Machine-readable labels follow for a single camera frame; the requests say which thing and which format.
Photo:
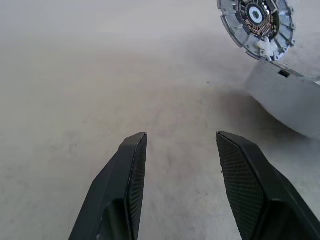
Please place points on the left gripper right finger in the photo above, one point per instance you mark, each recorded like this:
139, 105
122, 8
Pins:
250, 187

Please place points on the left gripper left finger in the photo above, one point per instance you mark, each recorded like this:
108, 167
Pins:
112, 187

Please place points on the silver motor stator housing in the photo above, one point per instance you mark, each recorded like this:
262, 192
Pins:
287, 100

